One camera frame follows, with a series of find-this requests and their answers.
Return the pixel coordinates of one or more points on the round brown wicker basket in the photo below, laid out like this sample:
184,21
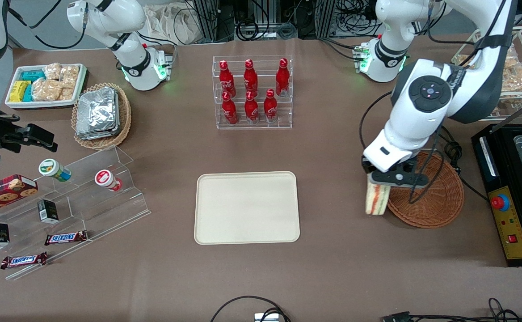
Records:
448,205

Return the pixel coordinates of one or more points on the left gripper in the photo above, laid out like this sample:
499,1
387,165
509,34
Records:
367,167

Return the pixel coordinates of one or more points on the red tartan cookie box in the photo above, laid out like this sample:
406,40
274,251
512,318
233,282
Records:
2,192

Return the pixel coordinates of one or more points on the small silver device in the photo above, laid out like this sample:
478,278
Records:
266,317

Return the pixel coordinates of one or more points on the triangle sandwich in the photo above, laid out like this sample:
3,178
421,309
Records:
377,201

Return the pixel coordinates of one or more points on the clear bag rice crackers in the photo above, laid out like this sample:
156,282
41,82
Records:
46,90
67,93
69,75
53,70

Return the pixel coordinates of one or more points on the aluminium frame post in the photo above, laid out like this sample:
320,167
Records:
326,18
207,20

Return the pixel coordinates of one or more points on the yellow snack pack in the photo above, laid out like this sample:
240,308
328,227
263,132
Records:
20,86
16,95

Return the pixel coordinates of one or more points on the red lid yogurt cup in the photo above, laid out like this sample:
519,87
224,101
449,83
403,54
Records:
104,178

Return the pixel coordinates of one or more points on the silver foil food packs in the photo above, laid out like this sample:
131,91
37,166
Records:
98,114

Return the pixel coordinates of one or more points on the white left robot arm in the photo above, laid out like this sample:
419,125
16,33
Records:
431,116

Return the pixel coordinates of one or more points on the teal snack pack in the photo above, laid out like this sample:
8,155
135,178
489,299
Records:
33,75
28,94

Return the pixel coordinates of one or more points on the green lid yogurt cup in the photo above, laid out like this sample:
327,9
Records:
50,167

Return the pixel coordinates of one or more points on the black box yellow control panel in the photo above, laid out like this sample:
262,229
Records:
518,250

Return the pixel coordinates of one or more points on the beige cloth bag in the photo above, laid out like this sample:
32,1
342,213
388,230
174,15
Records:
171,22

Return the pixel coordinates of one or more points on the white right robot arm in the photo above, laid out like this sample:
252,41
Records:
127,18

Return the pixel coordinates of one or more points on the Snickers chocolate bar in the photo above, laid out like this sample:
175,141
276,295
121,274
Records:
24,260
66,237

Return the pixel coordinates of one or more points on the oval light wicker basket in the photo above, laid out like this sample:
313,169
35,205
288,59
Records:
124,120

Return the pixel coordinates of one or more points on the clear acrylic tiered shelf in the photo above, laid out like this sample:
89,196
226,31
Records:
109,214

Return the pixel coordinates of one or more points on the clear acrylic bottle rack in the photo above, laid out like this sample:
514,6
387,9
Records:
283,120

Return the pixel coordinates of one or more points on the cream plastic tray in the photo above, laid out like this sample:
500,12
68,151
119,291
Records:
246,208

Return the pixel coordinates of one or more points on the white rectangular snack tray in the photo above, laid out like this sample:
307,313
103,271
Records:
42,103

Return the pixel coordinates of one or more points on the red emergency stop button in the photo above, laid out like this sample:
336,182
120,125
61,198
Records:
500,202

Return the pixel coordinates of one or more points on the bagged brown pastry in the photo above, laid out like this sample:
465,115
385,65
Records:
511,56
515,80

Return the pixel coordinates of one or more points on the red cola bottle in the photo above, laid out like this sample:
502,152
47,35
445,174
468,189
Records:
270,107
251,109
226,80
250,79
282,79
229,112

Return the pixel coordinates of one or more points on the grey metal bar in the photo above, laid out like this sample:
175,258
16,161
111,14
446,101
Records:
520,112

